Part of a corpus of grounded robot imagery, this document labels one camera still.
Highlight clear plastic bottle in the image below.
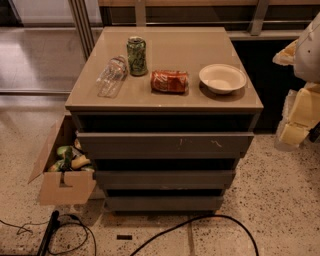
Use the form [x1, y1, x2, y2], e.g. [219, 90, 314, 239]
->
[96, 55, 128, 98]

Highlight snack bags in box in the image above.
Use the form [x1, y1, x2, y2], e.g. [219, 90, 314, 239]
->
[47, 139, 94, 172]

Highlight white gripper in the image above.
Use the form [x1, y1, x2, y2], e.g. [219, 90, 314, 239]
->
[272, 40, 320, 149]

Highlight grey bottom drawer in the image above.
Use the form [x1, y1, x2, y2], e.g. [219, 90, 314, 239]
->
[105, 196, 223, 211]

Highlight grey middle drawer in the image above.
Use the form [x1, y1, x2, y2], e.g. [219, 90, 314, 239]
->
[94, 170, 235, 190]

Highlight grey drawer cabinet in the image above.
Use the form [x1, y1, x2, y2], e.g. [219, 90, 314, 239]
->
[66, 27, 263, 199]

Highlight black bar on floor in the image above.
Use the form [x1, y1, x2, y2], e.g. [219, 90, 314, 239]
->
[37, 210, 60, 256]

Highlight grey drawer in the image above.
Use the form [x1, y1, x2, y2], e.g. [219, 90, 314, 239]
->
[105, 196, 223, 211]
[77, 132, 254, 159]
[94, 170, 235, 190]

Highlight orange soda can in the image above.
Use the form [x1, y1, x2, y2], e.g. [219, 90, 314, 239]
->
[151, 70, 189, 93]

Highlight thin black cable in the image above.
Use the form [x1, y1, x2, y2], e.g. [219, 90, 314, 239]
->
[0, 213, 98, 256]

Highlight white bowl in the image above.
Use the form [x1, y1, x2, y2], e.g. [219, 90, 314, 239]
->
[199, 64, 247, 95]

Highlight thick black cable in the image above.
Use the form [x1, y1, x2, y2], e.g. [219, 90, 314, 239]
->
[129, 214, 260, 256]

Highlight grey top drawer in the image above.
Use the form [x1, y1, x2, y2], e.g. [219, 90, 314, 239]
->
[77, 132, 254, 159]

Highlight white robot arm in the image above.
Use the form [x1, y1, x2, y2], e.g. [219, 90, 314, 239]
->
[273, 14, 320, 151]

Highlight small black floor plate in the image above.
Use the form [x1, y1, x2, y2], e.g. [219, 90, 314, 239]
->
[117, 235, 132, 240]

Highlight cardboard box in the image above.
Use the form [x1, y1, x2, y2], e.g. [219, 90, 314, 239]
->
[28, 115, 96, 205]

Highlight green soda can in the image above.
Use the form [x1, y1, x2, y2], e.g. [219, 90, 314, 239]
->
[127, 36, 147, 76]

